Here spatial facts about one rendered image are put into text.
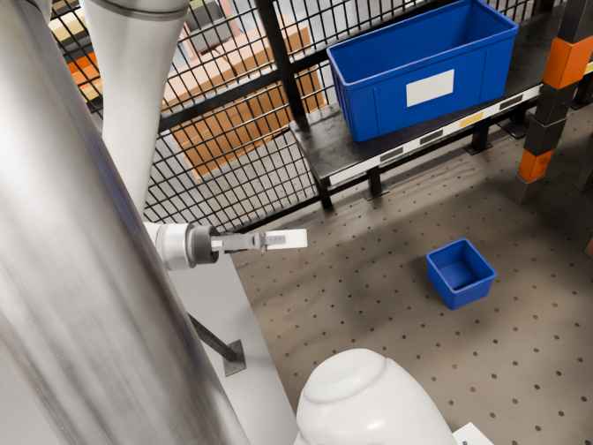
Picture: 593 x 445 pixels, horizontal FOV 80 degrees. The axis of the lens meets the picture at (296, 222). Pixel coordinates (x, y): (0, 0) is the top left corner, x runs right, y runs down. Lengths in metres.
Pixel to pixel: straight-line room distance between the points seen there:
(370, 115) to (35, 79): 0.58
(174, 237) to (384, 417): 0.45
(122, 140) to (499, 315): 0.78
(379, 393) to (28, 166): 0.36
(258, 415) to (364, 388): 1.23
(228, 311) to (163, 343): 1.62
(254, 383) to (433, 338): 0.99
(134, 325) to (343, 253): 0.78
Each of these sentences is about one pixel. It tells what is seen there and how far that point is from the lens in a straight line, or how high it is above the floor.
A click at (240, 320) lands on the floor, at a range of 1.80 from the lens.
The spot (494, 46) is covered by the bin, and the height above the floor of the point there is 1.14.
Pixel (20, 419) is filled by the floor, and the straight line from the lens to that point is 2.37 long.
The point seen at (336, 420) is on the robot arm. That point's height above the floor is 1.09.
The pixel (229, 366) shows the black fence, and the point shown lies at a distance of 1.73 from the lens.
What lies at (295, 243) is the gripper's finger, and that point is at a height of 1.03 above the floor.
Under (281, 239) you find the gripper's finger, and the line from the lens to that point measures 0.60.
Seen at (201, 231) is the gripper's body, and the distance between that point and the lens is 0.67.
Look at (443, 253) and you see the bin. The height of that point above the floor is 0.77.
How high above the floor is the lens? 1.50
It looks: 48 degrees down
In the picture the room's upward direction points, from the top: 24 degrees counter-clockwise
